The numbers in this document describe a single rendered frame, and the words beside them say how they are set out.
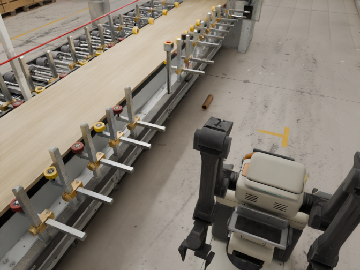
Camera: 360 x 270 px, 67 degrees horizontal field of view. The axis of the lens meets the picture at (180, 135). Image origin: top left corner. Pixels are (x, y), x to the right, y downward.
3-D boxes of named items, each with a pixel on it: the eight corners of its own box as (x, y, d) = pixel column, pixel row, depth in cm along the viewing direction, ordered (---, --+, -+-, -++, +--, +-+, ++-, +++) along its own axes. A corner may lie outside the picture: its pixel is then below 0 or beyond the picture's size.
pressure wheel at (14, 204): (24, 222, 151) (17, 209, 144) (13, 218, 153) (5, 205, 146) (35, 210, 157) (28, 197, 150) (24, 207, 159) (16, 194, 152)
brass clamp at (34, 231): (55, 217, 153) (53, 211, 150) (38, 238, 143) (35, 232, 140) (47, 214, 155) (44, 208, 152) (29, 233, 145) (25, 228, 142)
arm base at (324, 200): (339, 201, 113) (308, 192, 116) (344, 206, 105) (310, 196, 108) (333, 222, 113) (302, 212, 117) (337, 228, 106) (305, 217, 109)
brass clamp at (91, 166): (106, 158, 189) (105, 153, 186) (95, 172, 179) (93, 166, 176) (98, 156, 191) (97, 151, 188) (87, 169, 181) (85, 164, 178)
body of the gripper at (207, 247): (205, 258, 107) (209, 242, 106) (182, 248, 111) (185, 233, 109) (211, 249, 113) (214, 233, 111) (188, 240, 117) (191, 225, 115)
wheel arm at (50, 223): (87, 237, 144) (85, 232, 141) (83, 242, 141) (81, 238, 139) (23, 210, 156) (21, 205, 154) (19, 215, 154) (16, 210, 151)
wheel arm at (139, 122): (165, 130, 217) (165, 126, 215) (163, 133, 215) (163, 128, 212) (118, 118, 230) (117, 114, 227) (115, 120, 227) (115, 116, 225)
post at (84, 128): (102, 177, 192) (88, 122, 162) (98, 181, 189) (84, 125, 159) (97, 176, 193) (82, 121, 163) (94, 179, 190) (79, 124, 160)
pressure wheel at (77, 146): (73, 161, 188) (69, 149, 181) (76, 153, 194) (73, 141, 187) (84, 162, 188) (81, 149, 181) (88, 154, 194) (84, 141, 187)
